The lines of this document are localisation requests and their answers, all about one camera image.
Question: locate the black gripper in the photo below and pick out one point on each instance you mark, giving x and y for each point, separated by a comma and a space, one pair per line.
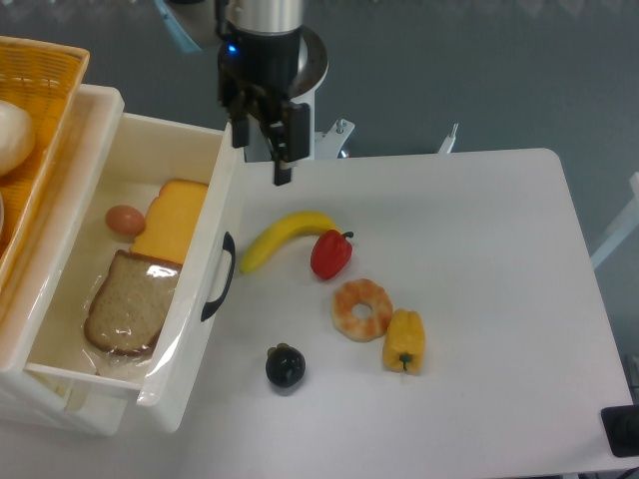
257, 75

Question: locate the white drawer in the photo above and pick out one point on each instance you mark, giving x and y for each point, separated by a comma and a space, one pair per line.
98, 386

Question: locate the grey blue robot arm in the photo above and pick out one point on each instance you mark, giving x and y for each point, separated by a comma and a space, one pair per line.
202, 23

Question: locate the yellow banana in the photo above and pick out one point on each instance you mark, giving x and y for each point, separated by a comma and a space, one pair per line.
294, 225

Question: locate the orange toast slice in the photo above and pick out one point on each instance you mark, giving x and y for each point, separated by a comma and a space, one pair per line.
171, 221

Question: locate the red bell pepper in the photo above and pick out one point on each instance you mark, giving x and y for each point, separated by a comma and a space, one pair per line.
331, 253

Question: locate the brown egg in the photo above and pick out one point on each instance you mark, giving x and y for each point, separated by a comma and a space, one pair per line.
125, 220

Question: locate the yellow wicker basket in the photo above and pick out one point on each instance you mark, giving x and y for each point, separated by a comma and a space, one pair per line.
39, 83

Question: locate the brown bread slice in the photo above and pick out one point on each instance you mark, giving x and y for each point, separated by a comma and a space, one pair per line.
129, 310

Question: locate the dark purple mangosteen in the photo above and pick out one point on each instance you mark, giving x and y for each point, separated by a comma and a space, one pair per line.
285, 366

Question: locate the white bread bun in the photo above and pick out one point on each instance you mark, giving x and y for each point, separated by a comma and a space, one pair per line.
17, 137

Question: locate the yellow bell pepper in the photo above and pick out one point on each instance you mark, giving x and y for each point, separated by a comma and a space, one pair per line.
404, 342

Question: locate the black device at edge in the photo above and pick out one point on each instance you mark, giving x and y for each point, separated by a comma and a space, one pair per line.
621, 428

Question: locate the black top drawer handle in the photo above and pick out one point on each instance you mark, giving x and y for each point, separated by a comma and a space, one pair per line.
223, 278

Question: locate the white bracket behind table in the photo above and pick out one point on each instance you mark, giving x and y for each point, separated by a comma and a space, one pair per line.
448, 143

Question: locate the white table frame leg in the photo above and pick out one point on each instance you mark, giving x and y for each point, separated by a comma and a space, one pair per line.
621, 227

